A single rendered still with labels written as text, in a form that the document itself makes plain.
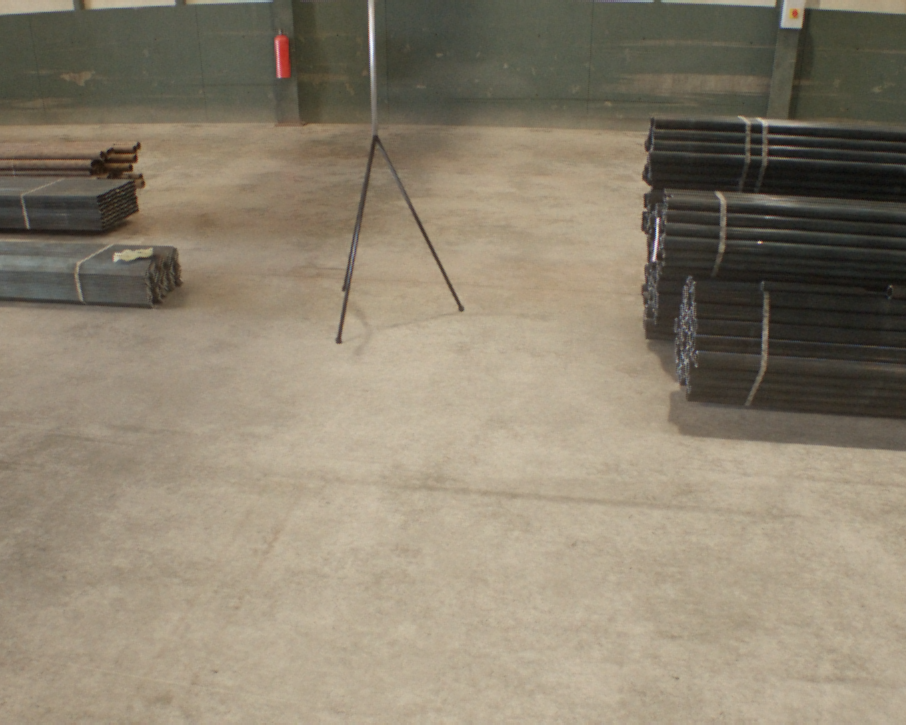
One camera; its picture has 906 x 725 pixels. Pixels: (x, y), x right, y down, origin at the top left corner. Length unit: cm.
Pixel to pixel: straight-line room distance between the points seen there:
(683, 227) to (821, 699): 168
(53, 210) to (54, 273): 146
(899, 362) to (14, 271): 427
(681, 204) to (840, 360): 83
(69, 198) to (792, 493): 483
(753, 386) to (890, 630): 114
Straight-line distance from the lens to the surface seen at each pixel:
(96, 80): 1190
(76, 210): 587
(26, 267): 468
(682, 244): 298
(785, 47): 1006
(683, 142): 341
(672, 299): 353
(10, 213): 621
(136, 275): 429
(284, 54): 1026
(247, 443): 295
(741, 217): 304
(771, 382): 315
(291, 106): 1047
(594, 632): 214
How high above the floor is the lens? 149
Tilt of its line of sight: 25 degrees down
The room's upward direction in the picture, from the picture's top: straight up
